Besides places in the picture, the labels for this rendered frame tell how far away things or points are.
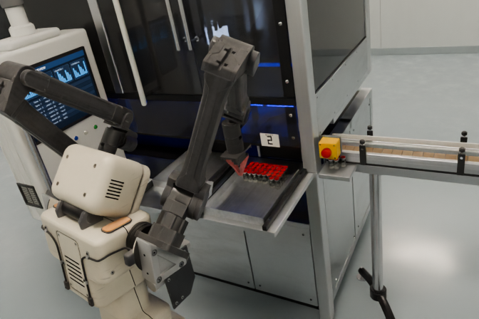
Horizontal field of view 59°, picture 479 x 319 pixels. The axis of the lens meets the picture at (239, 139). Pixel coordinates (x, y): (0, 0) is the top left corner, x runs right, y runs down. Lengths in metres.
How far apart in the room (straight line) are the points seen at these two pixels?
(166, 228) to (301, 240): 1.11
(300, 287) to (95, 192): 1.43
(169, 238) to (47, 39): 1.21
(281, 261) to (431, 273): 0.88
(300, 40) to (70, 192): 0.93
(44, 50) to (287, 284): 1.57
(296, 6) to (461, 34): 4.79
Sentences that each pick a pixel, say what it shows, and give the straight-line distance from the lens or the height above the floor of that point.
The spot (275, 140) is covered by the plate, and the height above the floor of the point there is 1.02.
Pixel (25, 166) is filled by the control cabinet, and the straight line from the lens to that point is 1.95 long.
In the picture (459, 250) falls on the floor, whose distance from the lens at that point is 2.80.
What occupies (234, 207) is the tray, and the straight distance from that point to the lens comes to 1.63.
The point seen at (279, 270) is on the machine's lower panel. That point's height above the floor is 0.27.
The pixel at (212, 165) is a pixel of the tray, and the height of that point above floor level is 0.88.
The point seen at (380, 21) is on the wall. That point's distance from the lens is 6.28.
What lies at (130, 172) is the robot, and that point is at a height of 1.33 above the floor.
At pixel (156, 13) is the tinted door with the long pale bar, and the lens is 1.87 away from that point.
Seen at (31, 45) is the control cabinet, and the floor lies 1.55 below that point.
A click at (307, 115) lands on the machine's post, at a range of 1.66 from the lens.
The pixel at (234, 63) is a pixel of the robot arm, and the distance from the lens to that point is 0.88.
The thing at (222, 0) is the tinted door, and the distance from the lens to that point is 1.68.
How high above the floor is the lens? 1.80
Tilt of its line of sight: 25 degrees down
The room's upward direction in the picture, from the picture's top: 10 degrees counter-clockwise
